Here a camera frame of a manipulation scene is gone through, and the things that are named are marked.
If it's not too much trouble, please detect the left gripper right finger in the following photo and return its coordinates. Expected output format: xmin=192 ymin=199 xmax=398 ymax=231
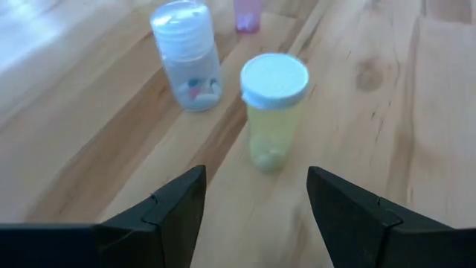
xmin=306 ymin=166 xmax=453 ymax=268

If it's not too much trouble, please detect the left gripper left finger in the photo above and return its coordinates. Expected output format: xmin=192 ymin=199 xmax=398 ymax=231
xmin=94 ymin=165 xmax=208 ymax=268

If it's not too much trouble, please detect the pink pill bottle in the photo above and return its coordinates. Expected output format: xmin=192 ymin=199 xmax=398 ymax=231
xmin=233 ymin=0 xmax=263 ymax=34

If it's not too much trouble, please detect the clear pill bottle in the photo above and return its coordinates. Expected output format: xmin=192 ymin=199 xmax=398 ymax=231
xmin=149 ymin=0 xmax=224 ymax=112

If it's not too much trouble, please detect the yellow pill bottle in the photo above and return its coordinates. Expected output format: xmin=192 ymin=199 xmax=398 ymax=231
xmin=239 ymin=52 xmax=310 ymax=173

